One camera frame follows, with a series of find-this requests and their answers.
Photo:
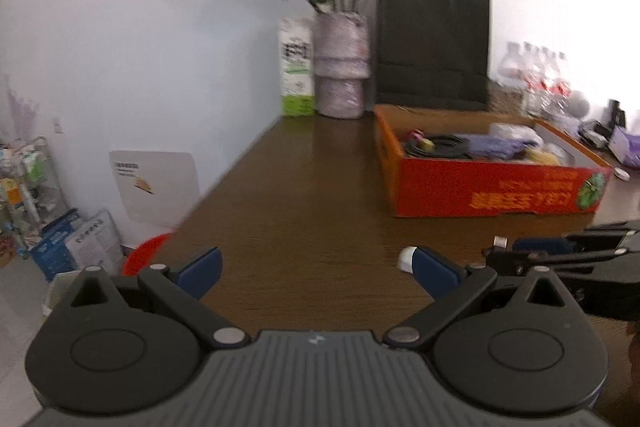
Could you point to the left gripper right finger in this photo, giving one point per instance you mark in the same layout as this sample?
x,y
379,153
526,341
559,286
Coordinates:
x,y
516,346

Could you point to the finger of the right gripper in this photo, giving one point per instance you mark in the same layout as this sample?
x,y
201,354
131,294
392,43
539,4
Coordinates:
x,y
546,246

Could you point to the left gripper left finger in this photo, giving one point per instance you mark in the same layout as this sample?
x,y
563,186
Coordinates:
x,y
118,344

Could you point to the white orange plush toy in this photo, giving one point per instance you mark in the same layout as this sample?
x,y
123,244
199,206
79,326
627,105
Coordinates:
x,y
547,155

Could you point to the purple towel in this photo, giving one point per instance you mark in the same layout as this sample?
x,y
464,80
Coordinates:
x,y
492,147

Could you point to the small white round cap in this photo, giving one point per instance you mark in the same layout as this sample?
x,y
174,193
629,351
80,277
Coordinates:
x,y
405,259

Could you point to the red stool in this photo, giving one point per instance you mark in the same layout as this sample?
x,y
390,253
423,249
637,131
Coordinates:
x,y
143,255

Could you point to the small white bottle cap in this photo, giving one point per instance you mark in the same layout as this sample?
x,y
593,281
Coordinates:
x,y
621,174

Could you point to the blue white boxes on floor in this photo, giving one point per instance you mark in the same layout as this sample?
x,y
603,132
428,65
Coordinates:
x,y
73,243

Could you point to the white power adapter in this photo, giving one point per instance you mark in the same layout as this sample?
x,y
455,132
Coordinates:
x,y
595,134

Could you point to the purple tissue pack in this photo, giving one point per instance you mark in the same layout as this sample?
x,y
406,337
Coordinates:
x,y
625,147

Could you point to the crumpled white tissue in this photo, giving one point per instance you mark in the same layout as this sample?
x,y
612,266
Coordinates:
x,y
516,133

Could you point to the grey round speaker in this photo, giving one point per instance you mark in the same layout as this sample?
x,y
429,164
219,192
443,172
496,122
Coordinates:
x,y
578,106

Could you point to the red cardboard box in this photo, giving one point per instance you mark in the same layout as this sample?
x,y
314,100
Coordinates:
x,y
451,188

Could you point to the clear jar with grains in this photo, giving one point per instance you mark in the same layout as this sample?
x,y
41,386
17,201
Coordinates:
x,y
504,99

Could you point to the white poster board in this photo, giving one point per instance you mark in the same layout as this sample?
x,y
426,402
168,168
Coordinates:
x,y
156,188

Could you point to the pack of water bottles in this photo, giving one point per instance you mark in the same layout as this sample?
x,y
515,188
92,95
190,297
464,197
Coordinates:
x,y
537,75

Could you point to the black paper bag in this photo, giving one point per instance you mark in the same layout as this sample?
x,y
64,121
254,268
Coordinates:
x,y
433,54

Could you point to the purple textured vase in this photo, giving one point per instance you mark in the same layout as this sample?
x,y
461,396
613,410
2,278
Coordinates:
x,y
341,64

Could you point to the green white milk carton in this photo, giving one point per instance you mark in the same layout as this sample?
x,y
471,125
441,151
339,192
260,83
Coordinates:
x,y
296,56

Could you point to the wire storage rack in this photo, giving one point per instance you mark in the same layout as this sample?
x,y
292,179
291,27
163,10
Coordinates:
x,y
30,191

